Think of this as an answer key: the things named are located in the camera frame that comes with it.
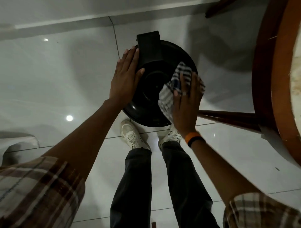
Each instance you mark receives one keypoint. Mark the person's left hand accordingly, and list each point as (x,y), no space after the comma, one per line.
(123,82)

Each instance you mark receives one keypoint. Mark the person's right hand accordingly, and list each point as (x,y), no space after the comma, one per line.
(187,112)

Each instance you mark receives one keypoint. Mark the person's right middle finger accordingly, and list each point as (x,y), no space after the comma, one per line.
(194,83)

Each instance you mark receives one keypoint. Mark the person's left thumb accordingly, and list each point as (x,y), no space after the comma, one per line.
(140,73)

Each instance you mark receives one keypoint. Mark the person's left middle finger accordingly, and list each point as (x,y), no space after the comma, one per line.
(130,57)

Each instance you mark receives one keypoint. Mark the person's left little finger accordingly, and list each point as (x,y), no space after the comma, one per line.
(119,65)

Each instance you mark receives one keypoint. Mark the person's right thumb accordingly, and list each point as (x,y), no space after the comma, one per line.
(176,101)

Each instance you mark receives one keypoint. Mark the blue white checkered cloth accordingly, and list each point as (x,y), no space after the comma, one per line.
(167,94)

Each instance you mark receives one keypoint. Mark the black round fan base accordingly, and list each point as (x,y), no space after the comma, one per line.
(150,87)

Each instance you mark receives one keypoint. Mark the person's right forearm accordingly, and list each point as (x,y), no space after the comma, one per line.
(218,171)

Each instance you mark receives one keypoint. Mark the person's left forearm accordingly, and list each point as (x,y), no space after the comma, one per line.
(87,138)

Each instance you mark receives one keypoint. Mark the white right sneaker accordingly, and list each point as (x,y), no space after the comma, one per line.
(170,137)

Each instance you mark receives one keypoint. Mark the white sneaker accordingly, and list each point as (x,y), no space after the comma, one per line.
(170,137)
(131,136)

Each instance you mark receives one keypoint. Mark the orange and black wristband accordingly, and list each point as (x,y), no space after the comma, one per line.
(193,137)

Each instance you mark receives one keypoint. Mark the dark wooden table leg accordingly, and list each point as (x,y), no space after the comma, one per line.
(232,118)

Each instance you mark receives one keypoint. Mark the white left sneaker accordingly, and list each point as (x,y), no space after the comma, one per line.
(131,136)

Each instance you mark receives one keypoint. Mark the round wooden table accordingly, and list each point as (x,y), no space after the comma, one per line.
(279,82)

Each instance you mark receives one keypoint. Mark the dark grey trousers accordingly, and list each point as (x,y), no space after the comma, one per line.
(134,195)

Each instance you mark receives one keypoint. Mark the white fabric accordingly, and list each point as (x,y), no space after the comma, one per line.
(16,145)

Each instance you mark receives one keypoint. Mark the plaid shirt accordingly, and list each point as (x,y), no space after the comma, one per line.
(35,192)

